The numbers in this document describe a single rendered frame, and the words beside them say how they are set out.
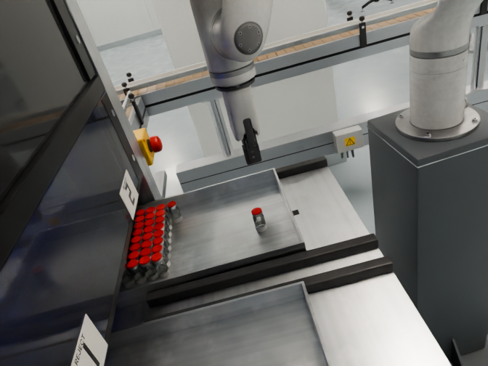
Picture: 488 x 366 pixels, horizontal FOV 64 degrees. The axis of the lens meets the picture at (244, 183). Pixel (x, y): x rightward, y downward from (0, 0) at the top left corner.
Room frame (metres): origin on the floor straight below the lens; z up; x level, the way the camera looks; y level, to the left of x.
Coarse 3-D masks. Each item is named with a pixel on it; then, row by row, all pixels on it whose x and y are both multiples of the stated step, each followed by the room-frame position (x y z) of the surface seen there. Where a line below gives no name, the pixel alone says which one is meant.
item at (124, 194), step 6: (126, 174) 0.66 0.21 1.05; (126, 180) 0.64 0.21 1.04; (132, 186) 0.66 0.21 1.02; (120, 192) 0.59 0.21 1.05; (126, 192) 0.62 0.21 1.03; (132, 192) 0.64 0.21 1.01; (126, 198) 0.60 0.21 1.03; (132, 198) 0.63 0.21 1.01; (126, 204) 0.59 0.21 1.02; (132, 204) 0.62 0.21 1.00; (132, 210) 0.60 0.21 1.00; (132, 216) 0.59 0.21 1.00
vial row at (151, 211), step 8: (152, 208) 0.71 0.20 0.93; (152, 216) 0.67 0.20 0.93; (152, 224) 0.65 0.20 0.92; (144, 232) 0.63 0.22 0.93; (152, 232) 0.63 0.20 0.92; (144, 240) 0.61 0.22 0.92; (152, 240) 0.61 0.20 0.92; (144, 248) 0.58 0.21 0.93; (144, 256) 0.56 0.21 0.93; (144, 264) 0.54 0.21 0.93; (152, 264) 0.55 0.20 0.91; (144, 272) 0.54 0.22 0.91; (152, 272) 0.54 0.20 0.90; (152, 280) 0.54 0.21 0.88
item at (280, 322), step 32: (288, 288) 0.41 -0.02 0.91; (160, 320) 0.41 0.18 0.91; (192, 320) 0.41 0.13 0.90; (224, 320) 0.41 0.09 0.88; (256, 320) 0.39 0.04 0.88; (288, 320) 0.37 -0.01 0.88; (128, 352) 0.40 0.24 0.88; (160, 352) 0.38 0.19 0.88; (192, 352) 0.37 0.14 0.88; (224, 352) 0.35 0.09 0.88; (256, 352) 0.34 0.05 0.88; (288, 352) 0.32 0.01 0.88; (320, 352) 0.31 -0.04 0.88
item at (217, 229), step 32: (192, 192) 0.75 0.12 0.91; (224, 192) 0.75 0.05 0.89; (256, 192) 0.72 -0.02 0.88; (192, 224) 0.67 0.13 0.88; (224, 224) 0.64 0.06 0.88; (288, 224) 0.59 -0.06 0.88; (192, 256) 0.57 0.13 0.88; (224, 256) 0.55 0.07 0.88; (256, 256) 0.49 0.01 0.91; (128, 288) 0.54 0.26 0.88; (160, 288) 0.50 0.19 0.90
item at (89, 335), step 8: (88, 320) 0.33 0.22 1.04; (88, 328) 0.32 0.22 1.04; (96, 328) 0.33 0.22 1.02; (80, 336) 0.30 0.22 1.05; (88, 336) 0.31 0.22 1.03; (96, 336) 0.32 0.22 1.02; (80, 344) 0.29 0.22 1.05; (88, 344) 0.30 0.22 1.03; (96, 344) 0.31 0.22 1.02; (104, 344) 0.32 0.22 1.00; (80, 352) 0.28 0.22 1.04; (96, 352) 0.30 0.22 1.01; (104, 352) 0.32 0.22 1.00; (80, 360) 0.28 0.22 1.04; (88, 360) 0.29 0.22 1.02; (104, 360) 0.31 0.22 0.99
